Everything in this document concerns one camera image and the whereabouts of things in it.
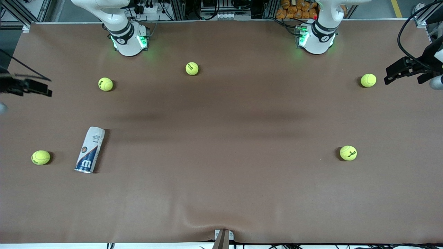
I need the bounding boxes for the blue white tennis ball can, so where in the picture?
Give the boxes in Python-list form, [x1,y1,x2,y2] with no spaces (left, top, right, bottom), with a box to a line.
[74,126,105,173]

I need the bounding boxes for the pile of orange items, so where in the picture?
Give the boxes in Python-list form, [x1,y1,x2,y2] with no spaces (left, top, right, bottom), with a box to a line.
[276,0,346,20]

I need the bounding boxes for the white power strip with plugs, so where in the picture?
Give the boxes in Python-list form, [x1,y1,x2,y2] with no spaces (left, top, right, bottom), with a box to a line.
[133,1,163,16]

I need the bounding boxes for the silver electronics rack unit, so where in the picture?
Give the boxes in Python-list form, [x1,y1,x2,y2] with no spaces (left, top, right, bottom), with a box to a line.
[200,0,252,20]

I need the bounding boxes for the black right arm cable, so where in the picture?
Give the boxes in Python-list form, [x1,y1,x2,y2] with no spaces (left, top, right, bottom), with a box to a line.
[0,48,52,82]

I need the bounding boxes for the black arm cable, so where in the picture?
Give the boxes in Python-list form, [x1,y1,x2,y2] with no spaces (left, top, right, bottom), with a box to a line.
[397,0,443,70]
[0,48,52,82]

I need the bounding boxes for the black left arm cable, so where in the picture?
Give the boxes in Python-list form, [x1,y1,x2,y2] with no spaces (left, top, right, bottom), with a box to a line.
[397,0,443,70]

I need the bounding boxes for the aluminium frame profile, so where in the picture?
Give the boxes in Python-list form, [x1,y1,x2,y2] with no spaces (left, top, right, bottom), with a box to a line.
[414,0,443,44]
[263,0,280,19]
[171,0,186,20]
[0,0,34,31]

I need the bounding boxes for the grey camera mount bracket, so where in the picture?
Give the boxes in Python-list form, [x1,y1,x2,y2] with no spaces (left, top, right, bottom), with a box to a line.
[213,229,234,249]

